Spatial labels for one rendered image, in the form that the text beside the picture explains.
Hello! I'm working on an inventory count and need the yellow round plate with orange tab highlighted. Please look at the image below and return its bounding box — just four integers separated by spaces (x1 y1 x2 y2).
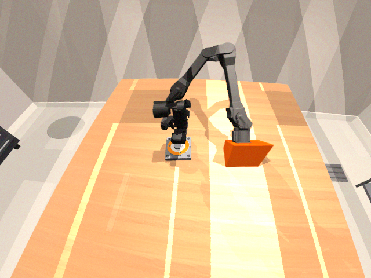
167 140 189 156

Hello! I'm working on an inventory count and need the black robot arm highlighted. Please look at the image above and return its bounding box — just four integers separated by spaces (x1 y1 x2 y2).
152 42 253 144

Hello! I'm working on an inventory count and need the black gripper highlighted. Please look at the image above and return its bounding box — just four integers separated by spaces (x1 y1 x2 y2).
171 109 190 144

